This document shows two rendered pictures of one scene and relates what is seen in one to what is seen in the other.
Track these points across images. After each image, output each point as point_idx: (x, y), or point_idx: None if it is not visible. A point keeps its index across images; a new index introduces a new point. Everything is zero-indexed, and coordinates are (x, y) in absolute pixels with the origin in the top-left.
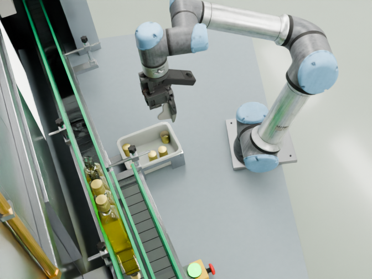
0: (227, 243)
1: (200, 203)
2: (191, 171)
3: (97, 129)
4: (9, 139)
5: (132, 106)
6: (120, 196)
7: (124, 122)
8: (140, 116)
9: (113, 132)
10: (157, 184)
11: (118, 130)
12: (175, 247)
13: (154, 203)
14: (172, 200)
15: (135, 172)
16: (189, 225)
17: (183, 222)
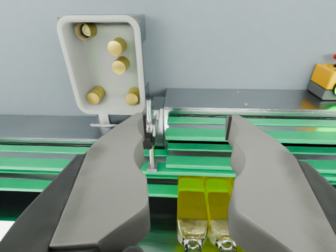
0: (313, 9)
1: (225, 22)
2: (163, 9)
3: (44, 112)
4: None
5: (3, 54)
6: (218, 169)
7: (37, 76)
8: (27, 49)
9: (53, 96)
10: (162, 70)
11: (51, 89)
12: (264, 83)
13: (227, 109)
14: (197, 59)
15: (187, 138)
16: (247, 53)
17: (239, 59)
